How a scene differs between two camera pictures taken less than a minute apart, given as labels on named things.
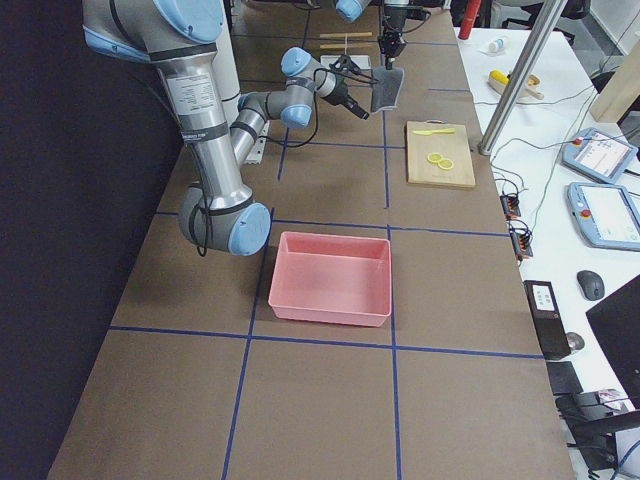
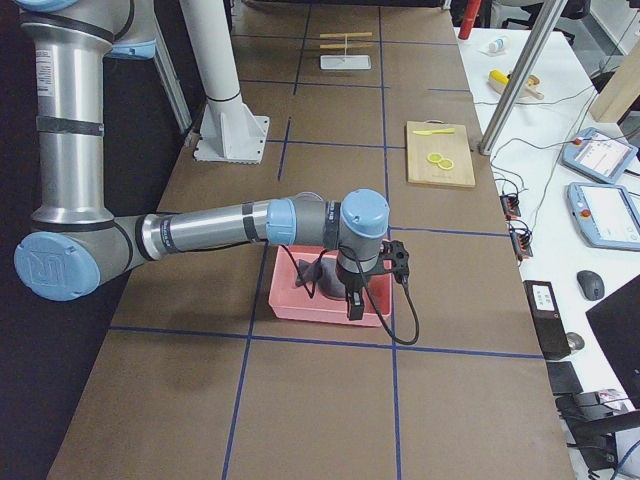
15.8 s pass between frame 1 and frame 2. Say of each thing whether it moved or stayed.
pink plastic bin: stayed
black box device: stayed
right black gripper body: moved
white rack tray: stayed
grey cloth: moved
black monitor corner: stayed
